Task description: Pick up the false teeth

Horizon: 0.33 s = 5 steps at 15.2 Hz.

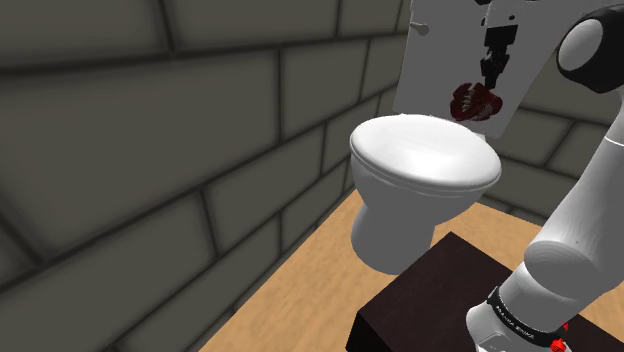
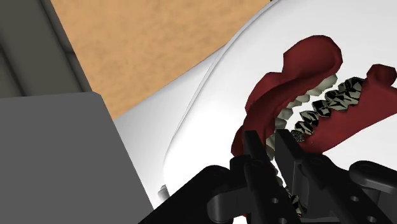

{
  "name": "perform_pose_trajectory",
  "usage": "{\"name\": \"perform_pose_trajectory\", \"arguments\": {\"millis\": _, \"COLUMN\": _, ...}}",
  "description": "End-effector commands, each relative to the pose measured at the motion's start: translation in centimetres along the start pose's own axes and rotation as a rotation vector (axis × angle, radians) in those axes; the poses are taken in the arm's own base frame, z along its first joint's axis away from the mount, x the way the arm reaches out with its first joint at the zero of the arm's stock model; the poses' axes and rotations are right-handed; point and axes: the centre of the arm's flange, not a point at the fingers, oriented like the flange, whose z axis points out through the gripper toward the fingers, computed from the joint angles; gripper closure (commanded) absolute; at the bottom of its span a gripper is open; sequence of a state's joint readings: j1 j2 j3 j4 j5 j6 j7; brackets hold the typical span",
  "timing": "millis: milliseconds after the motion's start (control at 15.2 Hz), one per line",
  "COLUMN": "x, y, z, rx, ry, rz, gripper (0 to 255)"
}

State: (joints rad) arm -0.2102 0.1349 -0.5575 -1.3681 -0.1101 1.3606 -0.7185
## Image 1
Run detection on white toilet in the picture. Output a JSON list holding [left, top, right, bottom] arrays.
[[348, 0, 570, 277]]

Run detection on dark red lumpy object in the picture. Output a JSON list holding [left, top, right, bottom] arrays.
[[449, 81, 505, 124]]

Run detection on dark robot stand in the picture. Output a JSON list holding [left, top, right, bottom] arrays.
[[344, 231, 624, 352]]

